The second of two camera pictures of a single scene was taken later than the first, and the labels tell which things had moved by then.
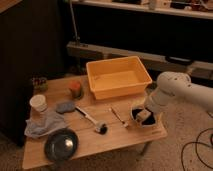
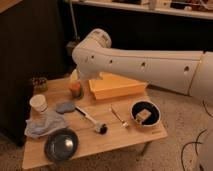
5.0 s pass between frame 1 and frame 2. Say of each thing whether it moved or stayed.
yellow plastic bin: stayed
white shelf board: stayed
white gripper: moved
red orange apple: stayed
